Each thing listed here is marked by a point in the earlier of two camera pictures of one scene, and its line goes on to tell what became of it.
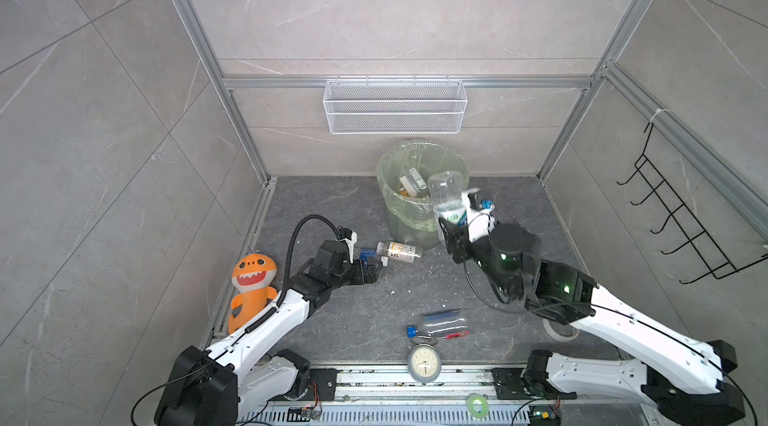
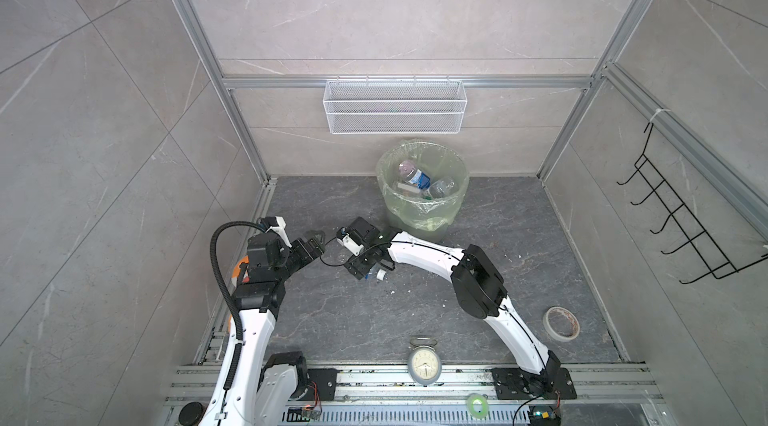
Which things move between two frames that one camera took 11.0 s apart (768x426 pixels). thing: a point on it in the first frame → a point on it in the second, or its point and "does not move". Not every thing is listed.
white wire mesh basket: (395, 107) does not move
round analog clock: (424, 363) does not move
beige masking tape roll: (546, 325) does not move
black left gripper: (364, 277) → (305, 257)
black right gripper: (458, 240) → (353, 266)
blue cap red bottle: (446, 325) → (408, 171)
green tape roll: (484, 408) does not move
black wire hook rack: (717, 264) does not move
